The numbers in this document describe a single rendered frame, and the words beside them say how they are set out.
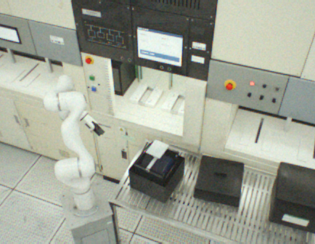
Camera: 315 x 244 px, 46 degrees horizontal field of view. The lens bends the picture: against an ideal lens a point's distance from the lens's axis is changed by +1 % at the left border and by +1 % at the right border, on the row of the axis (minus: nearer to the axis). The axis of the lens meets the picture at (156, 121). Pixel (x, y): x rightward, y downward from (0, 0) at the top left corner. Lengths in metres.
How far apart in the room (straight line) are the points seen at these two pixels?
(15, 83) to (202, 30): 1.81
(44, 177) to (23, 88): 0.89
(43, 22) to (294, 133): 1.88
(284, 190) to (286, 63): 0.72
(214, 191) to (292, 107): 0.69
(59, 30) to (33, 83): 0.86
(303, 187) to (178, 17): 1.20
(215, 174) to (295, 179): 0.49
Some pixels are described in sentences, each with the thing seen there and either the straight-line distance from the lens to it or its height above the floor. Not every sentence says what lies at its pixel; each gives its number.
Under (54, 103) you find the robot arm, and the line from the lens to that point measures 2.03.
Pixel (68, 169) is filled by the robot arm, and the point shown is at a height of 1.17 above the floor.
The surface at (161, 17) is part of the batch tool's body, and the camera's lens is 2.13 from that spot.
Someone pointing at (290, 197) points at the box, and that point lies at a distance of 2.27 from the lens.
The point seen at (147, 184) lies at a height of 0.89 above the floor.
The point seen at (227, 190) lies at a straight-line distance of 2.39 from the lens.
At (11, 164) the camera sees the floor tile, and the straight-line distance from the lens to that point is 3.87.
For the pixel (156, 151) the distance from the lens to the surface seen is 2.26.
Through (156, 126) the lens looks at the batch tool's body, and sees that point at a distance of 2.71.
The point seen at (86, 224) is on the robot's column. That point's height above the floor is 0.73.
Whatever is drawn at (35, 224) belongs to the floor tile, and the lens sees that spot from 3.39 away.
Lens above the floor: 2.79
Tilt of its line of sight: 44 degrees down
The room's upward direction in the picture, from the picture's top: straight up
